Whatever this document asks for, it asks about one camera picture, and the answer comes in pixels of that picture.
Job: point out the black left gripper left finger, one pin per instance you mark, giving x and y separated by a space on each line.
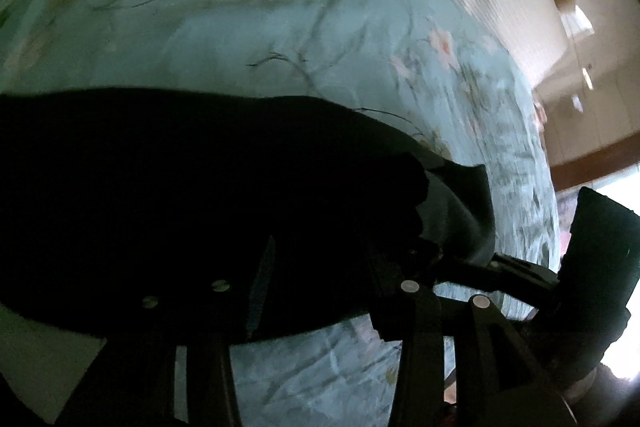
171 366

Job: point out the black pants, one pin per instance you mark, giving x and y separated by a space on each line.
233 211

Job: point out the teal floral bedsheet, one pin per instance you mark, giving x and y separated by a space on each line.
425 67

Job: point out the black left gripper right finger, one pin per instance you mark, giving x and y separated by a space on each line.
450 356

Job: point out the brown wooden window frame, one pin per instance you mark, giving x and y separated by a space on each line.
598 164

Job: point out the person's right hand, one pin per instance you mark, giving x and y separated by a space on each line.
600 398

